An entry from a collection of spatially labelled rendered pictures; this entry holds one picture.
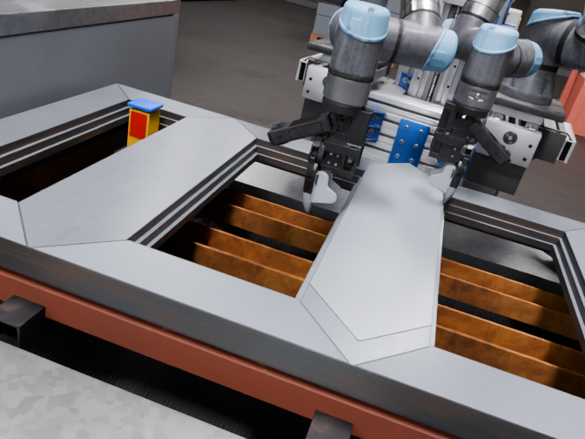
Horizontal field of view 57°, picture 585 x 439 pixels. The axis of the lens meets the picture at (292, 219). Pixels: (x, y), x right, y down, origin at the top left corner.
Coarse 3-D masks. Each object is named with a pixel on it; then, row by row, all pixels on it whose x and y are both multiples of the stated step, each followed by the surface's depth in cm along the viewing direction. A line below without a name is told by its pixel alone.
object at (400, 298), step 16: (320, 272) 81; (336, 272) 82; (352, 272) 83; (336, 288) 78; (352, 288) 79; (368, 288) 80; (384, 288) 81; (400, 288) 82; (416, 288) 83; (384, 304) 77; (400, 304) 78; (416, 304) 79; (432, 304) 80; (432, 320) 76
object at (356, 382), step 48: (48, 144) 107; (192, 192) 98; (0, 240) 72; (144, 240) 82; (528, 240) 117; (96, 288) 71; (576, 288) 98; (192, 336) 70; (240, 336) 67; (336, 336) 69; (384, 336) 71; (432, 336) 76; (336, 384) 66; (384, 384) 64; (480, 432) 63; (528, 432) 61
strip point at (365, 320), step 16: (320, 288) 77; (336, 304) 75; (352, 304) 75; (368, 304) 76; (352, 320) 72; (368, 320) 73; (384, 320) 74; (400, 320) 75; (416, 320) 75; (368, 336) 70
